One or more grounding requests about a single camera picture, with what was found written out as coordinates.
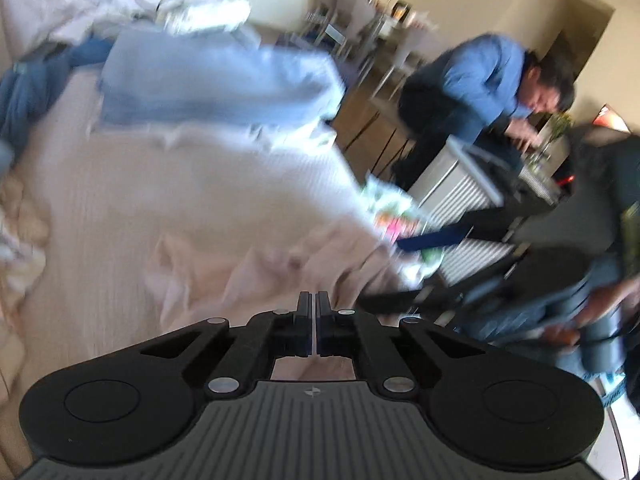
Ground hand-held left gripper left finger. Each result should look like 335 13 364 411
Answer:
139 291 316 401

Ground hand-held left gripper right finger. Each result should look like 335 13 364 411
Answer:
315 291 489 401

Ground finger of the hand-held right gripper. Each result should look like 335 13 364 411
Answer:
397 222 476 257
357 282 436 314

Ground pale pink garment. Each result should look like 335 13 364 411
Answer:
152 227 406 361

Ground light blue pants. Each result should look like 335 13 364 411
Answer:
97 25 347 137

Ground person's right hand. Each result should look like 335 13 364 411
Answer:
542 280 628 349

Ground trash bin with plastic bag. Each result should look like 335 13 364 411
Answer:
360 175 446 281

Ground white ribbed cabinet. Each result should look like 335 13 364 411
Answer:
407 137 528 288

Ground person's jeans leg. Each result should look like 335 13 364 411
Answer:
457 255 631 376

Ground grey laptop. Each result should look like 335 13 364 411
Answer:
447 137 506 206

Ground beige dining chair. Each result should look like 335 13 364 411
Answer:
377 25 436 88
307 0 351 53
345 0 386 58

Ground white quilted sofa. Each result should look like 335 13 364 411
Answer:
0 0 416 480

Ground dining table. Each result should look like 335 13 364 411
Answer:
385 7 441 43

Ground pale crumpled cloth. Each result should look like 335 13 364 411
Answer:
0 175 51 311

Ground white power strip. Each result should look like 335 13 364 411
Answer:
160 0 251 36

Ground dark blue cloth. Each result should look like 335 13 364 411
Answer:
0 40 113 163

